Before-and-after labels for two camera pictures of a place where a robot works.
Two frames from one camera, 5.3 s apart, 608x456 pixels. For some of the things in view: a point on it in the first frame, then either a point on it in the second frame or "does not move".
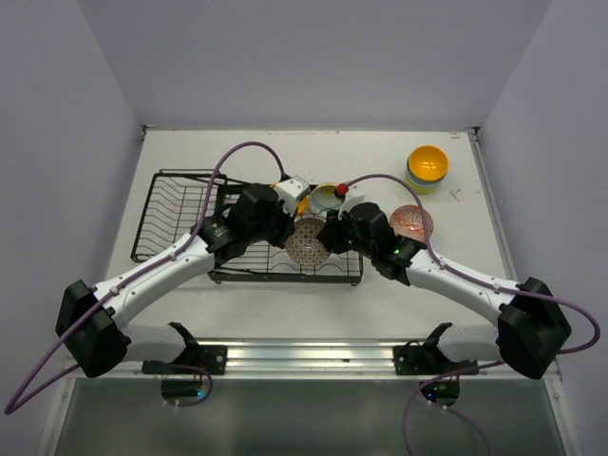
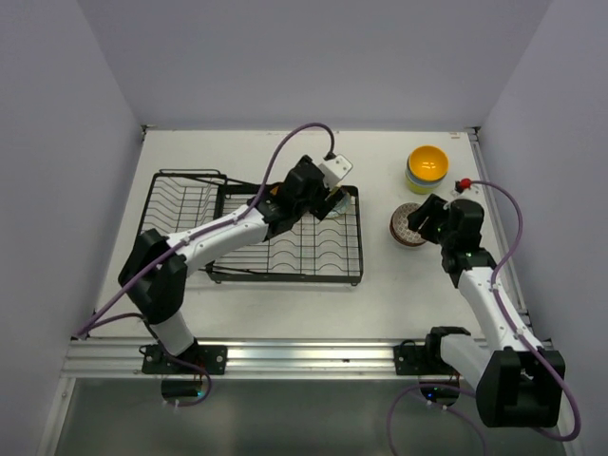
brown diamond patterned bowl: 303,246 → 399,226
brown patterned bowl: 407,220 does not move
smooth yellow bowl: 428,162 does not move
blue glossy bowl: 419,181 does not move
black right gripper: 330,234 → 434,206
